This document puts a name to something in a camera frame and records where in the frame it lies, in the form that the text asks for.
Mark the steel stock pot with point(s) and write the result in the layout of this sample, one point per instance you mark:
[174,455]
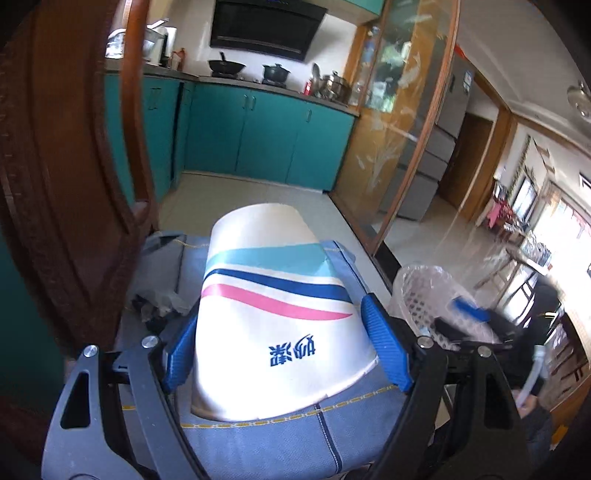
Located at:
[335,88]

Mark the white striped paper cup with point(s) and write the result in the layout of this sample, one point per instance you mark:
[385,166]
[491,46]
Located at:
[277,330]

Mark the white plastic trash basket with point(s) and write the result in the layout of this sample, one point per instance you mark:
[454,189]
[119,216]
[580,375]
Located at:
[423,293]

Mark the black range hood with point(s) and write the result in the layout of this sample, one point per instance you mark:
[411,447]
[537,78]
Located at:
[278,28]

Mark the teal upper kitchen cabinets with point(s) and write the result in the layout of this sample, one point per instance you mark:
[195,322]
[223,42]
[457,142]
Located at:
[373,6]

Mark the black wok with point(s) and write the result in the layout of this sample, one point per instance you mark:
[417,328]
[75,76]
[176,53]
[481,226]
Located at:
[224,68]

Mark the person's hand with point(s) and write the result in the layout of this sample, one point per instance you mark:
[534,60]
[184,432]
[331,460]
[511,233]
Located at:
[525,404]

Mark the steel pot lid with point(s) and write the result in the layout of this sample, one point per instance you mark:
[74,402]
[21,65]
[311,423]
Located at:
[316,80]

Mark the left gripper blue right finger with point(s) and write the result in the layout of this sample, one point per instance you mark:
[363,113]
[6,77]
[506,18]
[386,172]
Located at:
[389,345]

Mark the white dish rack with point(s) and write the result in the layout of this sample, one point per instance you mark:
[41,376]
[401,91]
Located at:
[152,42]

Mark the dark wooden chair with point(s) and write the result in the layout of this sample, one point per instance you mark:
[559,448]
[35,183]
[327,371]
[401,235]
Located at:
[72,234]

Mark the brown sauce bottle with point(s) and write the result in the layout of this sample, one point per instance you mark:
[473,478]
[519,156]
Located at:
[177,60]

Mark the ceiling light fixture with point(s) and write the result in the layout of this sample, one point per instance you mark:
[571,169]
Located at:
[579,99]

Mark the teal kitchen cabinets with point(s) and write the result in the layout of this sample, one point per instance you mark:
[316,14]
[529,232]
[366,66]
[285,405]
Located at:
[373,6]
[235,128]

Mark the glass sliding door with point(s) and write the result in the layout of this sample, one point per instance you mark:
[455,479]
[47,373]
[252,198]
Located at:
[399,66]

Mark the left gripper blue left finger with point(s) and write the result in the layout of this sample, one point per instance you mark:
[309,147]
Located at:
[178,351]

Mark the teal lower kitchen cabinets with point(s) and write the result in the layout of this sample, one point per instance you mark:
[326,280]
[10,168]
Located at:
[235,128]

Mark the black crumpled wrapper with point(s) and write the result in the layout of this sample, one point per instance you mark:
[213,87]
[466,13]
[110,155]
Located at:
[157,309]

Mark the grey refrigerator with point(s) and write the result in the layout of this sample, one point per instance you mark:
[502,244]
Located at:
[439,149]

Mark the blue seat cushion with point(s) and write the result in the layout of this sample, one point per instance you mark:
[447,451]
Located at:
[339,438]

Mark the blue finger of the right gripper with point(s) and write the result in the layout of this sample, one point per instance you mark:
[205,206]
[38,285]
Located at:
[466,307]

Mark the dark cooking pot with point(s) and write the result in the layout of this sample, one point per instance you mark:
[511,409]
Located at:
[275,75]

